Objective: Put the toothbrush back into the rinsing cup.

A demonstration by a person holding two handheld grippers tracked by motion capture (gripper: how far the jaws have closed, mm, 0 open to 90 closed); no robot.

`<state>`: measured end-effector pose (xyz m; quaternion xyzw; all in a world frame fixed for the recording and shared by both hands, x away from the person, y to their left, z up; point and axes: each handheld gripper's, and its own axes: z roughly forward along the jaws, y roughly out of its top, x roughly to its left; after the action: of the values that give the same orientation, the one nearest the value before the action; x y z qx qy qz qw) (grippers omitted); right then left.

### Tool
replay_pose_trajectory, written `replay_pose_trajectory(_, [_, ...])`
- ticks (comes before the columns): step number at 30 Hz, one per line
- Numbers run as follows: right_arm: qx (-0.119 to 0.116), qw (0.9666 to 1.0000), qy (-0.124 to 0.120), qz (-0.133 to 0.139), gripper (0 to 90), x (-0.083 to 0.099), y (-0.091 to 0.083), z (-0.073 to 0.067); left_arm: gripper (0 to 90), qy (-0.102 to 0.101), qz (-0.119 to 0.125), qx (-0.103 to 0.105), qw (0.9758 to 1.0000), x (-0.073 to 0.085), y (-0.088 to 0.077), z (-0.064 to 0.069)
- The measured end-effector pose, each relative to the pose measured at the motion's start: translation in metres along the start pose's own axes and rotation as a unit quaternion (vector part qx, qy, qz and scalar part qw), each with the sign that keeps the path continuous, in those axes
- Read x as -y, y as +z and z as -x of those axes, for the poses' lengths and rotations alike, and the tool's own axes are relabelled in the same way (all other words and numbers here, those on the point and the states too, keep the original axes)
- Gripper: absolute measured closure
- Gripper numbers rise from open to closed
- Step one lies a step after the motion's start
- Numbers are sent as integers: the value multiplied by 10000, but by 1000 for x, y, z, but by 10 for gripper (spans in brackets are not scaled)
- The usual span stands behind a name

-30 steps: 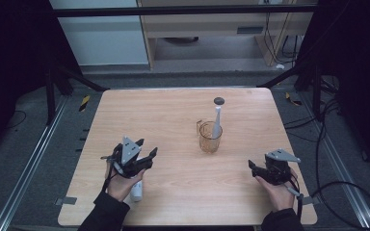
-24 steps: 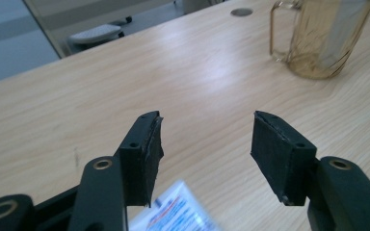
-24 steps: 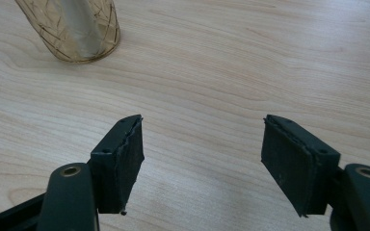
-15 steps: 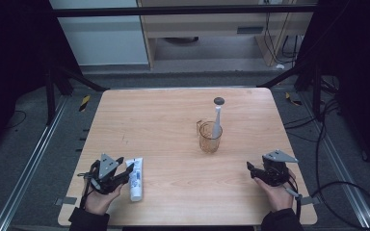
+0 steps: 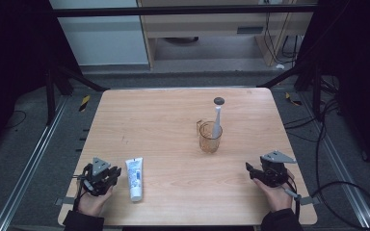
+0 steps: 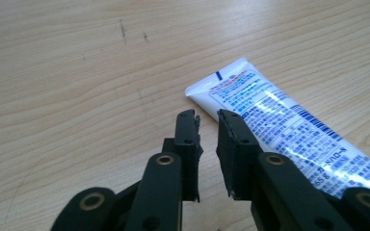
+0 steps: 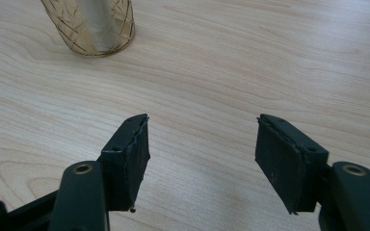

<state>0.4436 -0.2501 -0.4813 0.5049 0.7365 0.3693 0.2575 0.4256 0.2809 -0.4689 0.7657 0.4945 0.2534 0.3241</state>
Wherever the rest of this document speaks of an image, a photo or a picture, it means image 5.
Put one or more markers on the black metal stand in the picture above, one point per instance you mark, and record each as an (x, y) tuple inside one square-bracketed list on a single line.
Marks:
[(311, 80), (50, 96)]

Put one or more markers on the person's left hand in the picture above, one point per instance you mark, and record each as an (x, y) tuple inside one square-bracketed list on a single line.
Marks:
[(93, 202)]

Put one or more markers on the grey metal table bracket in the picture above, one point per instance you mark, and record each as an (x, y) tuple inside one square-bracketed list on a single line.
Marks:
[(65, 201), (310, 200)]

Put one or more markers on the small white object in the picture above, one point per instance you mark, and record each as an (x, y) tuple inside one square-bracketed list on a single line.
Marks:
[(280, 66)]

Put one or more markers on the aluminium floor rail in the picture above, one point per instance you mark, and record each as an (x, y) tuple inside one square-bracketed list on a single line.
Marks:
[(340, 166), (29, 166)]

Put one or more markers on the white blue toothpaste tube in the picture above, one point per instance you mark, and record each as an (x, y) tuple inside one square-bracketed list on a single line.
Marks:
[(135, 179)]

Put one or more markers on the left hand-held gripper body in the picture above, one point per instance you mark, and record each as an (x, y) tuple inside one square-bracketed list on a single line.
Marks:
[(99, 178)]

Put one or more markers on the dark curtain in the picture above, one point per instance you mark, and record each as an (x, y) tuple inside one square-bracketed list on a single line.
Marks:
[(359, 64), (13, 64)]

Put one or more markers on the clear glass cup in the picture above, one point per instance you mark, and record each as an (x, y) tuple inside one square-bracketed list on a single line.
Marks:
[(209, 142)]

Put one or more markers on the white cabinet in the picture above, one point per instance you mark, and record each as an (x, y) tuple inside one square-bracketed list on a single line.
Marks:
[(102, 38)]

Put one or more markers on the black horizontal metal bar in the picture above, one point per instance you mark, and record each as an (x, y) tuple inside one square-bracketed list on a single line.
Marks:
[(173, 11)]

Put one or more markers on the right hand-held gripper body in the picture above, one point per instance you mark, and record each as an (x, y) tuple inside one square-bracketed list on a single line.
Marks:
[(274, 170)]

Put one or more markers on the light wooden desk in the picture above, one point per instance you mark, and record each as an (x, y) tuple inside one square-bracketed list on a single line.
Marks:
[(205, 24)]

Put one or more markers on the white electric toothbrush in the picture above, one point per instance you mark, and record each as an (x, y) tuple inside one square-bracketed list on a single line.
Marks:
[(217, 125)]

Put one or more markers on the person's right hand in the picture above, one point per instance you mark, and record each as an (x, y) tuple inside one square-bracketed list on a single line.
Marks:
[(276, 197)]

